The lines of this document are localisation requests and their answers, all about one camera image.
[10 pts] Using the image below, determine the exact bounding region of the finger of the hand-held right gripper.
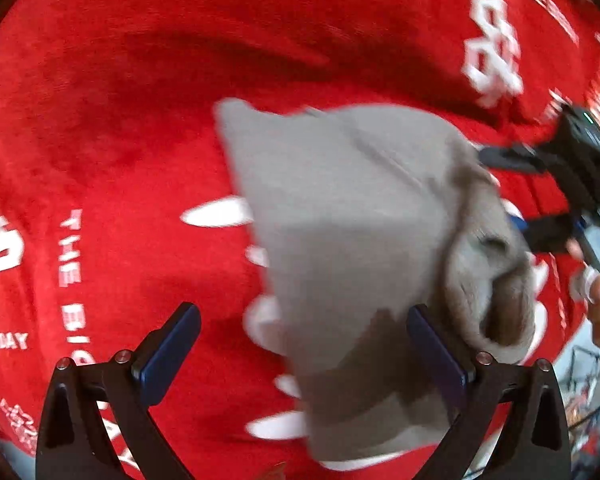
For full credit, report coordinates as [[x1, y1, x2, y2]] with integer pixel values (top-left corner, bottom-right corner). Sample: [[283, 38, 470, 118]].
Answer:
[[510, 212, 583, 257], [479, 142, 556, 175]]

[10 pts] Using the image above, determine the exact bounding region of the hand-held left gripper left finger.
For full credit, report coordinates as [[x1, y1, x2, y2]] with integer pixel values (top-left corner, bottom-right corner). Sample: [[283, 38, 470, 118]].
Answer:
[[35, 302, 202, 480]]

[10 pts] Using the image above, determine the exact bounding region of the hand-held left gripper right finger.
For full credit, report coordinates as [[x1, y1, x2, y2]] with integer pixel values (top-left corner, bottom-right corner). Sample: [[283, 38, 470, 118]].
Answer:
[[406, 304, 572, 480]]

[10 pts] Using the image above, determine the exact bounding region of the grey fleece garment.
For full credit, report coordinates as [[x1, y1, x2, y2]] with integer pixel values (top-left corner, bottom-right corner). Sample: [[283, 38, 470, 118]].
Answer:
[[214, 99, 538, 462]]

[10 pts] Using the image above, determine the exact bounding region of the red printed blanket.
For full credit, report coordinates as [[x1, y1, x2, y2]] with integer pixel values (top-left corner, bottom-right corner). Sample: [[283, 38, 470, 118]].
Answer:
[[0, 0, 600, 480]]

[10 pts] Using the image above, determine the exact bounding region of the black cable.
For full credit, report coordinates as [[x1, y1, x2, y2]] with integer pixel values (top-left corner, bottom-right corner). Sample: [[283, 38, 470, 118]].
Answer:
[[562, 342, 600, 433]]

